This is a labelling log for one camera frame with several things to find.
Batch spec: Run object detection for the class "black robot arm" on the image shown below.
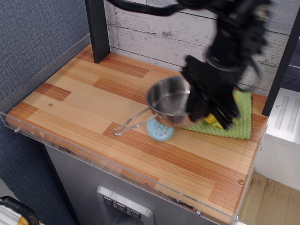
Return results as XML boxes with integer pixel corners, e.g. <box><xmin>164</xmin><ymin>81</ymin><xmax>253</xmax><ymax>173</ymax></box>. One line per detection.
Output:
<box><xmin>179</xmin><ymin>0</ymin><xmax>271</xmax><ymax>129</ymax></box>

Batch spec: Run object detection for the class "black sleeved cable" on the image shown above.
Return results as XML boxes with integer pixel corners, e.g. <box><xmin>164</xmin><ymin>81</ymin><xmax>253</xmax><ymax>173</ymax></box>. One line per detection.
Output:
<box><xmin>106</xmin><ymin>0</ymin><xmax>186</xmax><ymax>17</ymax></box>

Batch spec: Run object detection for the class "white appliance at right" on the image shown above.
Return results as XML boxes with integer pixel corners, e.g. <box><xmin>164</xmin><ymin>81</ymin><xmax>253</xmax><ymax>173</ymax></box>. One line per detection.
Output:
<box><xmin>254</xmin><ymin>88</ymin><xmax>300</xmax><ymax>190</ymax></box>

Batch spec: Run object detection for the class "dark right post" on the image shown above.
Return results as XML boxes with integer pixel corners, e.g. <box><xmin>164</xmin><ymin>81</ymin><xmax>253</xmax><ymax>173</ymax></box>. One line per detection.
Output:
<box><xmin>262</xmin><ymin>12</ymin><xmax>300</xmax><ymax>116</ymax></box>

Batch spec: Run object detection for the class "light blue round lid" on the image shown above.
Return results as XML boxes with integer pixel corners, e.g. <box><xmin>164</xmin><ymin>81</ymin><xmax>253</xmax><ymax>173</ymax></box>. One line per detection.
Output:
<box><xmin>147</xmin><ymin>119</ymin><xmax>175</xmax><ymax>142</ymax></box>

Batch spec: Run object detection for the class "silver pot with wire handle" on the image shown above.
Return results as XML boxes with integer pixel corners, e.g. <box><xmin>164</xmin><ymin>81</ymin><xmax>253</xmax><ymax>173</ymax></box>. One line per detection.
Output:
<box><xmin>113</xmin><ymin>75</ymin><xmax>204</xmax><ymax>136</ymax></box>

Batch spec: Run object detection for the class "yellow bell pepper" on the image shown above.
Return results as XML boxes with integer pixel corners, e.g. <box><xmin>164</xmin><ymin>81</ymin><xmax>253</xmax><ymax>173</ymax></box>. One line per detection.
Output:
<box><xmin>204</xmin><ymin>113</ymin><xmax>236</xmax><ymax>129</ymax></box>

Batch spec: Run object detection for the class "dark left post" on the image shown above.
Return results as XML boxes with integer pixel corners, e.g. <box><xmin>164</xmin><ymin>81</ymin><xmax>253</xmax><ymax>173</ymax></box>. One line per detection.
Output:
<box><xmin>85</xmin><ymin>0</ymin><xmax>111</xmax><ymax>63</ymax></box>

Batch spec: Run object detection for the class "yellow black object bottom left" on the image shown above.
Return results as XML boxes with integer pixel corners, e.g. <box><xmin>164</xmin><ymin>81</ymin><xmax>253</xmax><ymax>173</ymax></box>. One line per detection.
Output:
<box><xmin>0</xmin><ymin>196</ymin><xmax>43</xmax><ymax>225</ymax></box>

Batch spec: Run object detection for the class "silver cabinet with dispenser panel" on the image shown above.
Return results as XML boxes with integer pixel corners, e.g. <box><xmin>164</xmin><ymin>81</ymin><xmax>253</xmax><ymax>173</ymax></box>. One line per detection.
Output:
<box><xmin>46</xmin><ymin>145</ymin><xmax>239</xmax><ymax>225</ymax></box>

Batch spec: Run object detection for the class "clear acrylic table guard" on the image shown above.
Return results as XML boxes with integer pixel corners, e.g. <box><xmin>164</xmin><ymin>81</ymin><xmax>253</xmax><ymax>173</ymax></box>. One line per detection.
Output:
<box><xmin>0</xmin><ymin>34</ymin><xmax>266</xmax><ymax>225</ymax></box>

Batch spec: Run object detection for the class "dark post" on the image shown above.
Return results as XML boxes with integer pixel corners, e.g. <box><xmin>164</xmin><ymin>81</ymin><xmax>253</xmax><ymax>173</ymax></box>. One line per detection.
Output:
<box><xmin>262</xmin><ymin>12</ymin><xmax>300</xmax><ymax>116</ymax></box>
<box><xmin>85</xmin><ymin>0</ymin><xmax>111</xmax><ymax>63</ymax></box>

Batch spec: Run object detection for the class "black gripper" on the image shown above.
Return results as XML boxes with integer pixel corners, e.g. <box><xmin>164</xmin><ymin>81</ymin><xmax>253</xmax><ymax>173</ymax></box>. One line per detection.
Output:
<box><xmin>181</xmin><ymin>55</ymin><xmax>244</xmax><ymax>129</ymax></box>

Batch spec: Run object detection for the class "green cloth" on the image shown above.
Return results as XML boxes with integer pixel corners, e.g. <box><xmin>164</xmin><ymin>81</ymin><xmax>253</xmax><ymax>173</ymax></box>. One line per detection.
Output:
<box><xmin>185</xmin><ymin>90</ymin><xmax>252</xmax><ymax>140</ymax></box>

